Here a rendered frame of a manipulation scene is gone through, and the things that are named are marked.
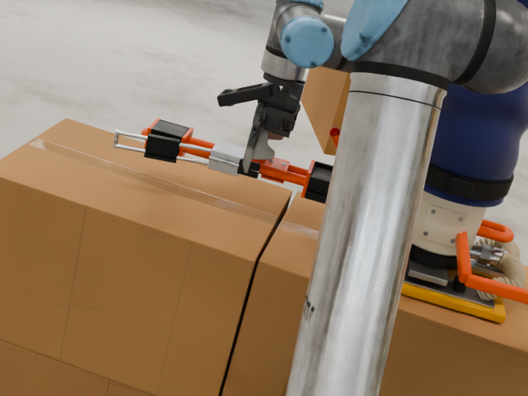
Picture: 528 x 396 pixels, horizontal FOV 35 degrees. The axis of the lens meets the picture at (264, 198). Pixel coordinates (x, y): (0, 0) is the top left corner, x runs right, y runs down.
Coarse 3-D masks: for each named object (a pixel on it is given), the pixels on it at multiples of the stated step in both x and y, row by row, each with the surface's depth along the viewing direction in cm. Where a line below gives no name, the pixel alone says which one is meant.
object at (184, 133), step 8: (160, 120) 182; (152, 128) 177; (160, 128) 178; (168, 128) 179; (176, 128) 180; (184, 128) 181; (192, 128) 182; (168, 136) 176; (176, 136) 176; (184, 136) 177; (184, 152) 179
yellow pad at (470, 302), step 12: (408, 276) 171; (456, 276) 171; (408, 288) 168; (420, 288) 169; (432, 288) 169; (444, 288) 170; (456, 288) 170; (468, 288) 173; (432, 300) 168; (444, 300) 168; (456, 300) 168; (468, 300) 168; (480, 300) 169; (492, 300) 170; (468, 312) 168; (480, 312) 167; (492, 312) 167; (504, 312) 168
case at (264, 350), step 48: (288, 240) 179; (288, 288) 168; (240, 336) 175; (288, 336) 173; (432, 336) 165; (480, 336) 162; (240, 384) 180; (384, 384) 171; (432, 384) 169; (480, 384) 166
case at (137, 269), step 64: (64, 128) 203; (0, 192) 175; (64, 192) 174; (128, 192) 181; (192, 192) 188; (256, 192) 197; (0, 256) 181; (64, 256) 177; (128, 256) 173; (192, 256) 170; (256, 256) 169; (0, 320) 187; (64, 320) 183; (128, 320) 179; (192, 320) 176; (128, 384) 186; (192, 384) 182
